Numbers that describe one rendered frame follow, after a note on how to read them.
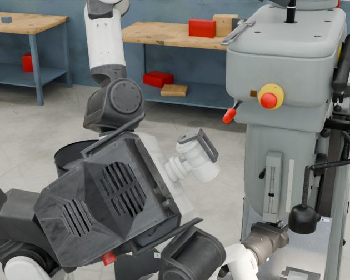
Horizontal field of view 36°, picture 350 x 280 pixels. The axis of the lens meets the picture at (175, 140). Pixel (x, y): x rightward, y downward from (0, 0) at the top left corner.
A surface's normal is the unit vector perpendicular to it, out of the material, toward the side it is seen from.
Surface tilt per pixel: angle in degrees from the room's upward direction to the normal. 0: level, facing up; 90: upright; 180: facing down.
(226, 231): 0
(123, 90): 61
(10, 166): 0
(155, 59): 90
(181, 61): 90
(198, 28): 90
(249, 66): 90
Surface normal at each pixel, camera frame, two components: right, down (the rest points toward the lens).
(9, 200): 0.21, -0.89
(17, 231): 0.02, 0.42
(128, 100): 0.47, -0.13
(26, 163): -0.02, -0.91
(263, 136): -0.34, 0.40
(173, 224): -0.25, -0.01
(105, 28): 0.00, -0.08
